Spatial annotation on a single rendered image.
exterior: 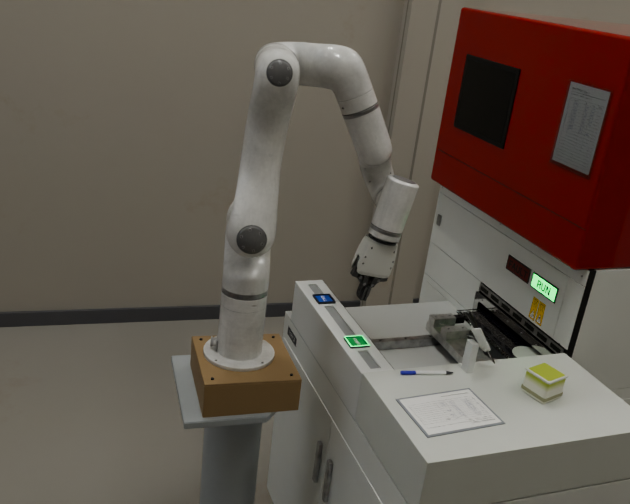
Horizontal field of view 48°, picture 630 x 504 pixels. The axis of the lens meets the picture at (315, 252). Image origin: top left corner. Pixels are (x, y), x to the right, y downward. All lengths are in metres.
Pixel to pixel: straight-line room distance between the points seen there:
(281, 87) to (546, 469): 1.05
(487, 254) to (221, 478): 1.10
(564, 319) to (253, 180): 0.97
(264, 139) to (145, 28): 1.92
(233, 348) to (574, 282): 0.95
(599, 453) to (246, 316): 0.90
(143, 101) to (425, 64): 1.44
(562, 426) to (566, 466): 0.09
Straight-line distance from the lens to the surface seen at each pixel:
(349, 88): 1.65
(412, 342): 2.23
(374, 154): 1.69
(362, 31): 3.72
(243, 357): 1.84
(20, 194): 3.68
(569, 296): 2.08
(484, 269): 2.40
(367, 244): 1.78
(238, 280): 1.75
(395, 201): 1.74
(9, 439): 3.17
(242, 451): 2.00
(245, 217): 1.65
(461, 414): 1.71
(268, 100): 1.59
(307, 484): 2.28
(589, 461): 1.82
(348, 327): 2.00
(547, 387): 1.81
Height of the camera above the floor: 1.89
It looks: 22 degrees down
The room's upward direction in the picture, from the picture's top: 7 degrees clockwise
